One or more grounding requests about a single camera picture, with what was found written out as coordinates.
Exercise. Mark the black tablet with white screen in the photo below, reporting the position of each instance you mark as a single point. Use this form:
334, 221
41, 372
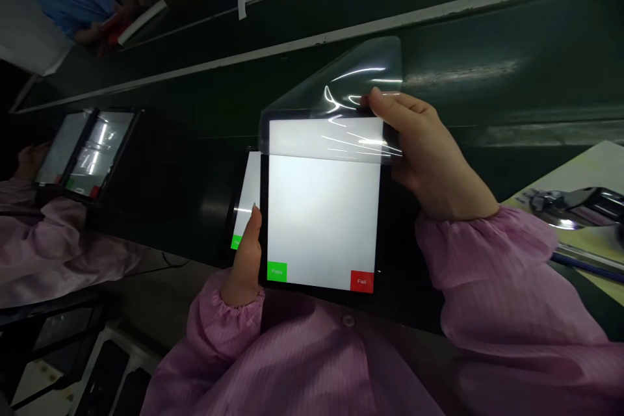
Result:
322, 221
246, 201

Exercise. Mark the black and silver metal tool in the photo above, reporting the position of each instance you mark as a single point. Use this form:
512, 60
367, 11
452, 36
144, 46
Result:
580, 204

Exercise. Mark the person's body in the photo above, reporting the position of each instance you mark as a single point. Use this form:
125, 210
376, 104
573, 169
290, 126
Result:
341, 362

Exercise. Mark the person's left hand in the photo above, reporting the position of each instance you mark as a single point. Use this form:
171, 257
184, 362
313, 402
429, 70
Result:
244, 270

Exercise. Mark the person's right hand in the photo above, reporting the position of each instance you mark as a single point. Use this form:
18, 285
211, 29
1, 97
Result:
439, 167

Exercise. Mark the dark green conveyor belt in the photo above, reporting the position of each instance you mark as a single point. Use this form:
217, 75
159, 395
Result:
439, 36

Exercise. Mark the pale yellow paper sheet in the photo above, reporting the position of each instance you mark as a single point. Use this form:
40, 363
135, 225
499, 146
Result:
592, 167

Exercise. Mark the blue pen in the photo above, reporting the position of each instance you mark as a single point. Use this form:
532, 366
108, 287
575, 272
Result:
587, 262

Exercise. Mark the clear protective film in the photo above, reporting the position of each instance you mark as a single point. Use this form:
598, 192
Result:
351, 84

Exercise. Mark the rack of black trays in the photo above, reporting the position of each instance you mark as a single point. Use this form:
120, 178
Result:
73, 357

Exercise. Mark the white and red flat box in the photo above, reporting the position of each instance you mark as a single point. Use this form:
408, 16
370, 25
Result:
141, 21

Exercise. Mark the black tablet with reflecting screen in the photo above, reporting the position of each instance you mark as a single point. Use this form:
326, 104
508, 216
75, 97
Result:
100, 153
56, 153

